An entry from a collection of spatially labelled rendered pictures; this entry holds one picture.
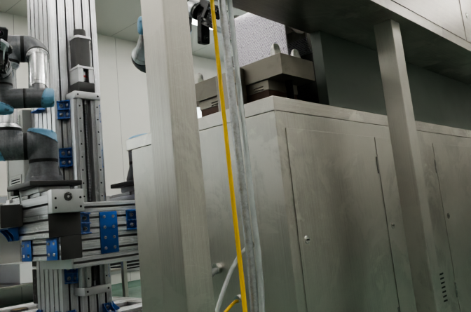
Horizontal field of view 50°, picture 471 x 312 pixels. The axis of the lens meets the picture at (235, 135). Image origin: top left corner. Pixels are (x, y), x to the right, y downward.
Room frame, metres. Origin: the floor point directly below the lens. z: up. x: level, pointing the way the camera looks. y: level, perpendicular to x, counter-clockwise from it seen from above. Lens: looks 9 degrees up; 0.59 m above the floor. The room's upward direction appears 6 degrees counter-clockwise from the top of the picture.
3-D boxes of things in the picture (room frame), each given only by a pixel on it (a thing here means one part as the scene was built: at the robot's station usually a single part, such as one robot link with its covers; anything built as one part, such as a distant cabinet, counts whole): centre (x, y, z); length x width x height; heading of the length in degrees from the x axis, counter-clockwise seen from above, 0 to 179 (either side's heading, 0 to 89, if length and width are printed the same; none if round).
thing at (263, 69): (1.54, -0.05, 1.00); 0.40 x 0.16 x 0.06; 48
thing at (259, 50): (1.65, -0.11, 1.08); 0.23 x 0.01 x 0.18; 48
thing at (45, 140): (2.12, 0.82, 0.98); 0.13 x 0.12 x 0.14; 111
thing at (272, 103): (2.46, -0.71, 0.88); 2.52 x 0.66 x 0.04; 138
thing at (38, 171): (2.12, 0.81, 0.87); 0.15 x 0.15 x 0.10
